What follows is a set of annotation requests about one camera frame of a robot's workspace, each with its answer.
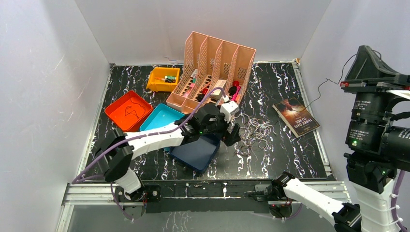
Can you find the peach file organizer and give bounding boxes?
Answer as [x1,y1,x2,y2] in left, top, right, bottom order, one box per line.
[166,32,256,114]

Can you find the markers in yellow bin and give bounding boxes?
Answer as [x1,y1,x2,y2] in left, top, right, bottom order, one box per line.
[155,76,177,83]

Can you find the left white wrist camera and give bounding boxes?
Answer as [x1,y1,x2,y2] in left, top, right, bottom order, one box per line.
[220,96,239,123]

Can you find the orange plastic tray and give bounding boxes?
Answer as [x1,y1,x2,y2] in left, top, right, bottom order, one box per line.
[105,90,153,132]

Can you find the white pink box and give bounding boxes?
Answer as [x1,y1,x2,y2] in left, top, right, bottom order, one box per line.
[210,79,227,100]

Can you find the red black bottle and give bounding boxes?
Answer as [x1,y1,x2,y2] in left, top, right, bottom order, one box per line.
[228,81,240,96]

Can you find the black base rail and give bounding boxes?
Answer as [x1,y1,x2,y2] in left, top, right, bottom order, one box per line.
[109,179,308,221]

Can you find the yellow plastic bin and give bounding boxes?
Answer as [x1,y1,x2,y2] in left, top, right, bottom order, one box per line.
[146,67,180,92]

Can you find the black cable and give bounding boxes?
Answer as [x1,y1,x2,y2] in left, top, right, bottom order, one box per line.
[124,103,146,118]

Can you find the thin cables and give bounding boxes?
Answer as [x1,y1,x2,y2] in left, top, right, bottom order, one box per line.
[234,114,280,158]

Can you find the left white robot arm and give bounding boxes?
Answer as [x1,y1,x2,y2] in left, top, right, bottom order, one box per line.
[95,101,240,202]

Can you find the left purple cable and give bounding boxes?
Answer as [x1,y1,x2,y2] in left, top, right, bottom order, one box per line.
[71,87,229,221]

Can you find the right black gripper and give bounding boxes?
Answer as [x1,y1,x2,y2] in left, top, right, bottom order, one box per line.
[337,44,410,149]

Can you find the dark blue plastic tray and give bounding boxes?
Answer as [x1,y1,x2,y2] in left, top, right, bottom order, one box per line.
[170,134,221,174]

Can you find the brown thin cable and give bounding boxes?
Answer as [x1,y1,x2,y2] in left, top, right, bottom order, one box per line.
[274,49,382,126]

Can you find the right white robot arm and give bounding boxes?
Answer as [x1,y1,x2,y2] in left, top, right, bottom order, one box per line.
[264,45,410,232]

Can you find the teal plastic tray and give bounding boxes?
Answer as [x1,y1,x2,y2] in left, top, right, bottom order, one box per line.
[138,103,184,152]

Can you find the brown book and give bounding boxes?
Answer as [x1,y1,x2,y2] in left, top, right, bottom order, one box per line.
[272,97,320,138]

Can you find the pink pen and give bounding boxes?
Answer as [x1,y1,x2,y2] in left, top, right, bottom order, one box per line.
[232,86,241,101]

